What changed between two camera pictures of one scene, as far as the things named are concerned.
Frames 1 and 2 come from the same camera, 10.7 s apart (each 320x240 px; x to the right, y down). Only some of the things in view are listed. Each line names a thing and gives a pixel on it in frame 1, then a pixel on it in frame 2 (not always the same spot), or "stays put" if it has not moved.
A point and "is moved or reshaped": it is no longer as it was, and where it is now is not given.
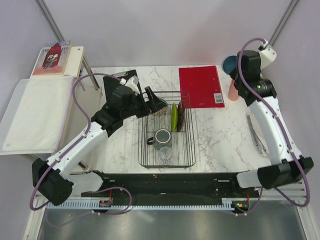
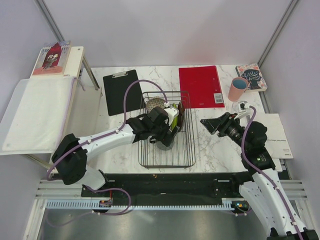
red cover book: [52, 60] stays put
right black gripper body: [234, 75] to [232, 129]
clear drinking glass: [165, 155] to [236, 106]
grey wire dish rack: [166, 138] stays put
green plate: [174, 117] stays put
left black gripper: [153, 105] to [165, 138]
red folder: [200, 87] stays put
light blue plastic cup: [229, 63] is moved or reshaped
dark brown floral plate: [180, 116] stays put
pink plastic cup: [233, 94] stays put
